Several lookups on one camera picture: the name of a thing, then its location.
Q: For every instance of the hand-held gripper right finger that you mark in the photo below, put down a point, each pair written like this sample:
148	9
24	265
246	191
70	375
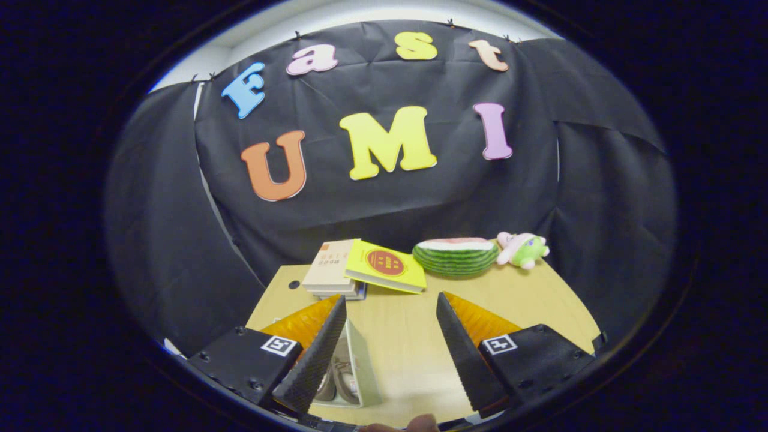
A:
465	354

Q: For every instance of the pink and green plush toy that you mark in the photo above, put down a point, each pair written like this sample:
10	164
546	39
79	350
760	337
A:
525	251

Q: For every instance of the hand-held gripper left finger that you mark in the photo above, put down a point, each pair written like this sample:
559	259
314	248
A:
318	354

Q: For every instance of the white book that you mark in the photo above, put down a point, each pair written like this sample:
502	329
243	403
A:
333	293

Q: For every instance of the beige fabric storage box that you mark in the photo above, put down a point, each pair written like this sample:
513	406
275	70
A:
366	372

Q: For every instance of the yellow book with red circle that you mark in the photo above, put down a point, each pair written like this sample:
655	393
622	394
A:
387	264

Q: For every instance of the watermelon slice plush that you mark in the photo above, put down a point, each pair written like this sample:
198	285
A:
456	258

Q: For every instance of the beige book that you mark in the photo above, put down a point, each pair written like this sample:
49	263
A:
327	264

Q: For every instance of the brown fuzzy slipper shoe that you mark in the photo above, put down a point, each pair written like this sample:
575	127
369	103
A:
327	387
347	381

